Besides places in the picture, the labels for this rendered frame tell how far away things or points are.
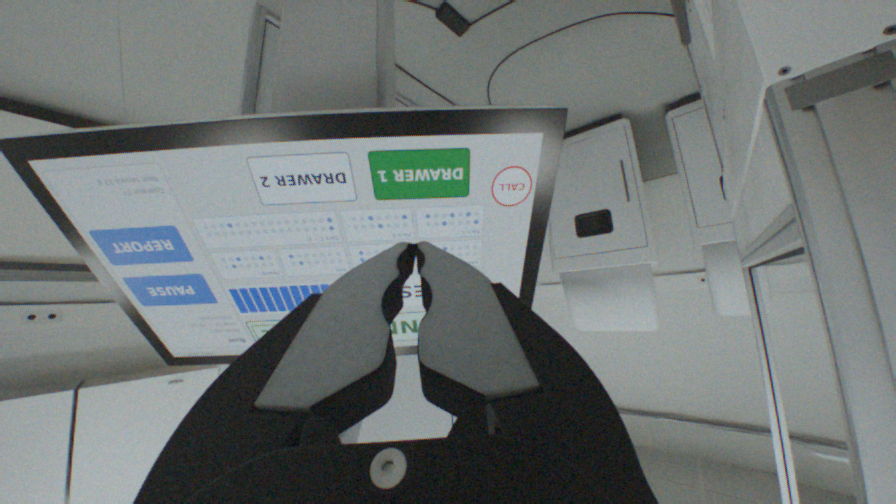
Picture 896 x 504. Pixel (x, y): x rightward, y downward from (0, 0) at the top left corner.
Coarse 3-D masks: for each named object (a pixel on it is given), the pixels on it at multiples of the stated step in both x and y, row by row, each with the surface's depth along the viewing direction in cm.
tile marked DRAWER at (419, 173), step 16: (368, 160) 24; (384, 160) 25; (400, 160) 25; (416, 160) 25; (432, 160) 25; (448, 160) 25; (464, 160) 25; (384, 176) 25; (400, 176) 25; (416, 176) 25; (432, 176) 26; (448, 176) 26; (464, 176) 26; (384, 192) 26; (400, 192) 26; (416, 192) 26; (432, 192) 26; (448, 192) 26; (464, 192) 27
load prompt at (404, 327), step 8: (408, 312) 34; (416, 312) 34; (424, 312) 34; (264, 320) 33; (272, 320) 33; (400, 320) 35; (408, 320) 35; (416, 320) 35; (248, 328) 34; (256, 328) 34; (264, 328) 34; (392, 328) 35; (400, 328) 35; (408, 328) 36; (416, 328) 36; (256, 336) 34; (400, 336) 36; (408, 336) 36; (416, 336) 36
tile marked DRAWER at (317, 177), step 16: (256, 160) 24; (272, 160) 24; (288, 160) 24; (304, 160) 24; (320, 160) 24; (336, 160) 24; (256, 176) 24; (272, 176) 24; (288, 176) 25; (304, 176) 25; (320, 176) 25; (336, 176) 25; (352, 176) 25; (272, 192) 25; (288, 192) 25; (304, 192) 25; (320, 192) 26; (336, 192) 26; (352, 192) 26
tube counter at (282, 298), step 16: (240, 288) 30; (256, 288) 31; (272, 288) 31; (288, 288) 31; (304, 288) 31; (320, 288) 31; (240, 304) 32; (256, 304) 32; (272, 304) 32; (288, 304) 32
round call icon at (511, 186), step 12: (492, 168) 26; (504, 168) 26; (516, 168) 26; (528, 168) 26; (492, 180) 26; (504, 180) 26; (516, 180) 26; (528, 180) 26; (492, 192) 27; (504, 192) 27; (516, 192) 27; (528, 192) 27; (492, 204) 27; (504, 204) 28; (516, 204) 28; (528, 204) 28
